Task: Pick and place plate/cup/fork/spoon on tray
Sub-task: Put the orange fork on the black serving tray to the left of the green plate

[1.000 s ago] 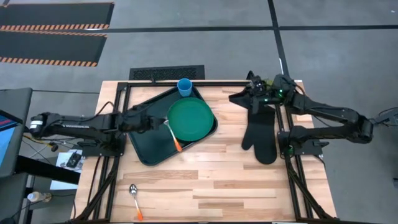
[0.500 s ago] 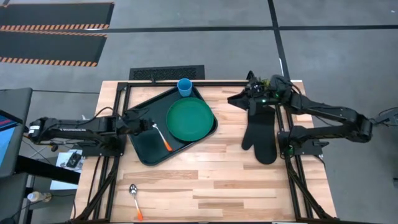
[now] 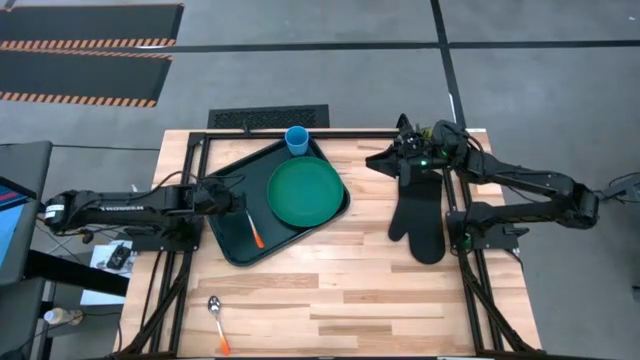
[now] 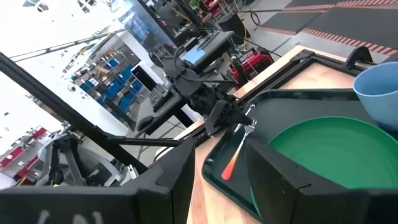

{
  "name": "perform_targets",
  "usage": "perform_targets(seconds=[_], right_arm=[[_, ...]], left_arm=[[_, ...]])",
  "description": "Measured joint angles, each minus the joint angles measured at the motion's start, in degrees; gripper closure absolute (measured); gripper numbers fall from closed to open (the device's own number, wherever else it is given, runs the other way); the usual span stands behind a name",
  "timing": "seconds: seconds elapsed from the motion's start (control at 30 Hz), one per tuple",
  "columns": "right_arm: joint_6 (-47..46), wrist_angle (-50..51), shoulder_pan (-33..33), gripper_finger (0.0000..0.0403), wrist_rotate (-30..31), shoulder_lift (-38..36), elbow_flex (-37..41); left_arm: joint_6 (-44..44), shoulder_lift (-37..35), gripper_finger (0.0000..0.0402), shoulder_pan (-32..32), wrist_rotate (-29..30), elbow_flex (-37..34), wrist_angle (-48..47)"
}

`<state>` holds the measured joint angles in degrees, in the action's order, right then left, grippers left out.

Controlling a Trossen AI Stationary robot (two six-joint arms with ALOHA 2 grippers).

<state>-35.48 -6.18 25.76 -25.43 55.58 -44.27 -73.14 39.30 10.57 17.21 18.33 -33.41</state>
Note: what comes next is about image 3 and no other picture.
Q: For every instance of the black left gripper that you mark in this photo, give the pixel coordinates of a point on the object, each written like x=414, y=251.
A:
x=215, y=197

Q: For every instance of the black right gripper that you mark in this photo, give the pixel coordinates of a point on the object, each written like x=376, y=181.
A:
x=415, y=150

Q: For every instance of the green round plate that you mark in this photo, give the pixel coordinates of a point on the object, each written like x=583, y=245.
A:
x=305, y=192

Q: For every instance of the blue plastic cup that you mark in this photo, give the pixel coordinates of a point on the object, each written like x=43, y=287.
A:
x=297, y=140

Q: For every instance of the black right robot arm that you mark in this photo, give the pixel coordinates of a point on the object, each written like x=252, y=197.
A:
x=525, y=182

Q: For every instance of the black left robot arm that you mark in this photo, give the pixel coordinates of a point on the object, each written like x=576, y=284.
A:
x=125, y=205

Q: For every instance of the dark green plastic tray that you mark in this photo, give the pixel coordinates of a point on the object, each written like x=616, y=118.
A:
x=235, y=245

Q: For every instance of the black oven mitt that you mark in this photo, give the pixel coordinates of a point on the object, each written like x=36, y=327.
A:
x=417, y=220

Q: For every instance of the black floor grille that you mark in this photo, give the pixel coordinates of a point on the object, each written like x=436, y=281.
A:
x=270, y=117

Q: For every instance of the black handheld device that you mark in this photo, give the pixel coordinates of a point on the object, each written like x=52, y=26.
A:
x=119, y=257

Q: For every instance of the white paper sheet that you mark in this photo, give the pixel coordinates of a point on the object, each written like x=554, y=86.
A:
x=97, y=295

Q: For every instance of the black support beam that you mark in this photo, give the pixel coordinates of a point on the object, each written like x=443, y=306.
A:
x=75, y=272

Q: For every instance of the black hazard-striped floor mat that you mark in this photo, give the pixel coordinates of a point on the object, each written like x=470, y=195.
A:
x=90, y=22
x=80, y=75

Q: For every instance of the white plastic bottle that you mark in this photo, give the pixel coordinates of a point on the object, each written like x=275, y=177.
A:
x=57, y=316

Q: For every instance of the computer monitor blue screen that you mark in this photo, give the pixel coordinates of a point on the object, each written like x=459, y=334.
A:
x=10, y=225

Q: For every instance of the black aluminium table frame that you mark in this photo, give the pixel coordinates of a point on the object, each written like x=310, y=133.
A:
x=350, y=134

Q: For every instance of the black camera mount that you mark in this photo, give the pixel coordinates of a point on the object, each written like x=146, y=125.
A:
x=404, y=122

